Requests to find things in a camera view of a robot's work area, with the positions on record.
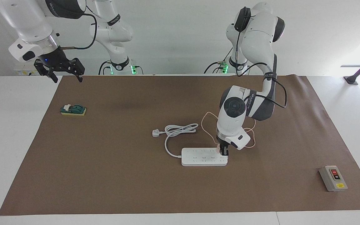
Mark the pink charger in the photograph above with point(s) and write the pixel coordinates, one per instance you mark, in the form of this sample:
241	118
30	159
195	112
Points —
218	150

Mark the white power strip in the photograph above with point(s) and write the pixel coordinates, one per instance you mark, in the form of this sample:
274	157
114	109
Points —
202	158

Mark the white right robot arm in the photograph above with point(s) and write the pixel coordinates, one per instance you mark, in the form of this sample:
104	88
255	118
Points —
27	18

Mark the yellow label stickers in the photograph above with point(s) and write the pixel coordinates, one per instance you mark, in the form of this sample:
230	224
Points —
27	72

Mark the grey on-off switch box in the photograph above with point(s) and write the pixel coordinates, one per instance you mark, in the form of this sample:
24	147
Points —
333	178

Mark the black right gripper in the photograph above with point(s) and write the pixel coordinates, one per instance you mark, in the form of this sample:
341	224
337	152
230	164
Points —
56	59

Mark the brown table mat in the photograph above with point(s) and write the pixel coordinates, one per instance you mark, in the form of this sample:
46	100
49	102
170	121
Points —
105	175

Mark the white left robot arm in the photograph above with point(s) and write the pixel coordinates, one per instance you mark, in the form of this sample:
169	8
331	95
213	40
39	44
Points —
258	40

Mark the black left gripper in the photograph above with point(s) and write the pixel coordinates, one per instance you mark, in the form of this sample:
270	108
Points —
223	141

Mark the green knife switch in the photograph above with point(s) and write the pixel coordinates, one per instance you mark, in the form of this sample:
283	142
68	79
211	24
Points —
73	110

